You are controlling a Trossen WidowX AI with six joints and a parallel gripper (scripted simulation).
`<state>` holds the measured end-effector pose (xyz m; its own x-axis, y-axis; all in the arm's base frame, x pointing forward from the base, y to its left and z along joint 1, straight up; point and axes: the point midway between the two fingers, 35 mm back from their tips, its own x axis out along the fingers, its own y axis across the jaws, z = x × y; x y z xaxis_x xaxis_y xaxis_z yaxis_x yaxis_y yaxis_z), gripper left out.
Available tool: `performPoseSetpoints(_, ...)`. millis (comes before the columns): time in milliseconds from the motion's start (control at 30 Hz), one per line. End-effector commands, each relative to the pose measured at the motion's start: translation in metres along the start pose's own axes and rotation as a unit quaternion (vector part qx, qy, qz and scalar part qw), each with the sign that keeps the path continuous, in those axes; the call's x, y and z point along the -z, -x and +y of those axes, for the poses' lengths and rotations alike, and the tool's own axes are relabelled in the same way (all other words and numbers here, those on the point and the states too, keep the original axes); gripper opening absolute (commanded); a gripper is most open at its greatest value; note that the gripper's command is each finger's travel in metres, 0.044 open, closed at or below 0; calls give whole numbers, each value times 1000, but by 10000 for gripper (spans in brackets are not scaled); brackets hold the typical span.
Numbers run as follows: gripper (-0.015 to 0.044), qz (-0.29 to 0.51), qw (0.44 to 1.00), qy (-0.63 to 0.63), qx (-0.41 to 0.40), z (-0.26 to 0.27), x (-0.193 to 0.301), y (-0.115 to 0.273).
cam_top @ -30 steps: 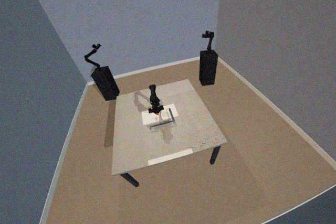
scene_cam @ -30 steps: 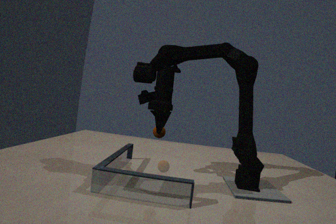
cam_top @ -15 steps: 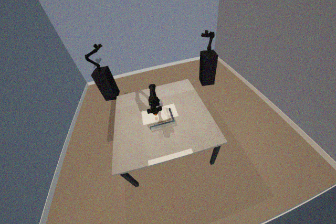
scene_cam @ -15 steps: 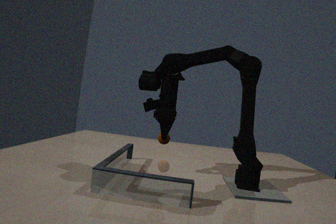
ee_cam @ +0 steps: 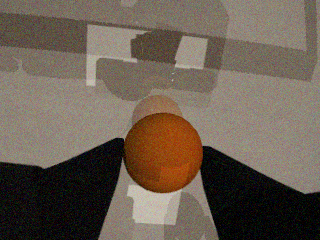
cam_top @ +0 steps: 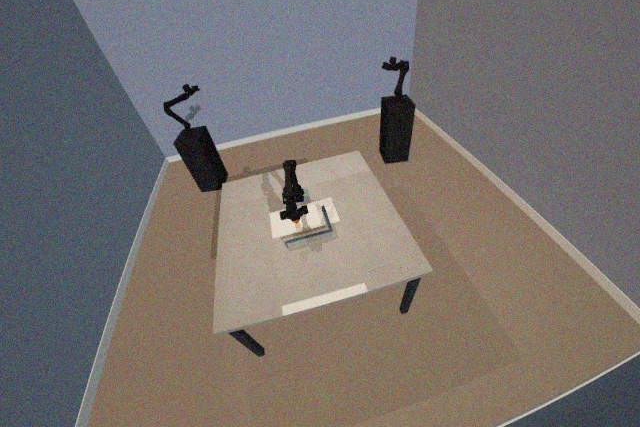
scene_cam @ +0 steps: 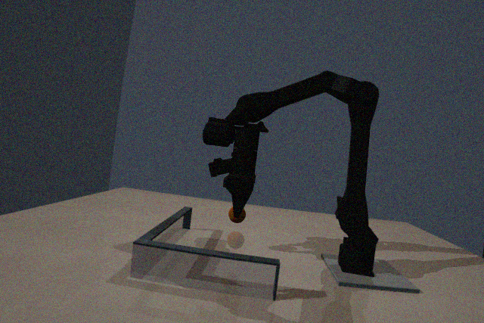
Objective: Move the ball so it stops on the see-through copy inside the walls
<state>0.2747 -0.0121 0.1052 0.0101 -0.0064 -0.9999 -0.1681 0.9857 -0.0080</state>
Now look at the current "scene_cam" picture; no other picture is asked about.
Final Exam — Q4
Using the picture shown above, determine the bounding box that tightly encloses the clear l-shaped low wall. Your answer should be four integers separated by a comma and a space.
130, 210, 278, 300

